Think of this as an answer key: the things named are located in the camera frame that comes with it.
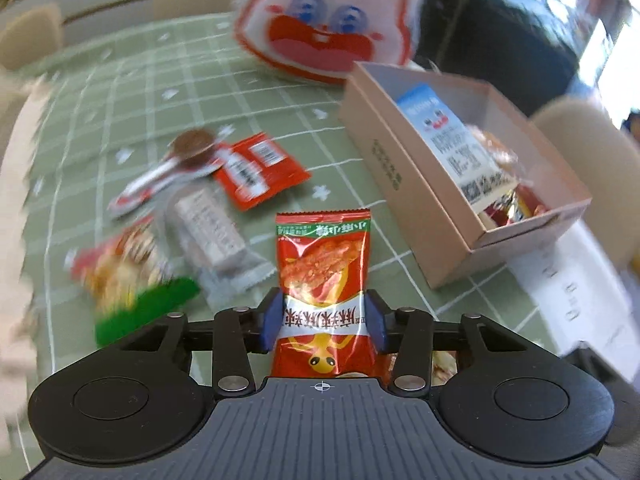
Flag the green checked tablecloth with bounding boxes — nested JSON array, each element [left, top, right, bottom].
[[0, 12, 501, 451]]

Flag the red sachet white label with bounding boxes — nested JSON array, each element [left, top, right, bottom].
[[212, 131, 312, 213]]

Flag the red snacks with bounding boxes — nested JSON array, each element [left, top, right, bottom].
[[477, 185, 551, 231]]

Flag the bread roll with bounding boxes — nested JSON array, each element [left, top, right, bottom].
[[467, 124, 523, 173]]

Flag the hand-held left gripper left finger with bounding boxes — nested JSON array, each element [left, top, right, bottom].
[[115, 287, 285, 397]]

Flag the red crispy snack packet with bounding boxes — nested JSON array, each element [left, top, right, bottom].
[[270, 208, 388, 380]]

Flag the red white snack packet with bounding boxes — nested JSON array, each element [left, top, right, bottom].
[[107, 152, 228, 218]]

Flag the red white rabbit bag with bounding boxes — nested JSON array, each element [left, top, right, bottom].
[[234, 0, 436, 86]]

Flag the black fish tank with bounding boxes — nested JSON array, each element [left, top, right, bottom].
[[470, 0, 617, 108]]

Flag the black low cabinet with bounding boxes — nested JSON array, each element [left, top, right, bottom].
[[417, 0, 482, 68]]

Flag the clear-wrapped pastry bar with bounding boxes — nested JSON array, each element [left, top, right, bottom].
[[159, 185, 277, 306]]

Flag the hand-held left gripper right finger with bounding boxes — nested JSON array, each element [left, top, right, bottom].
[[364, 289, 538, 397]]

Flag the blue white snack packet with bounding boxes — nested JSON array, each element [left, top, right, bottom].
[[396, 84, 518, 213]]

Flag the green-edged yellow snack packet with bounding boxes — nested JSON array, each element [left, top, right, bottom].
[[69, 222, 202, 348]]

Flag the white mesh food cover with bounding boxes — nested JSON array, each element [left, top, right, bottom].
[[0, 72, 48, 456]]

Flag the pink cardboard box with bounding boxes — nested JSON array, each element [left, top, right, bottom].
[[339, 61, 593, 291]]

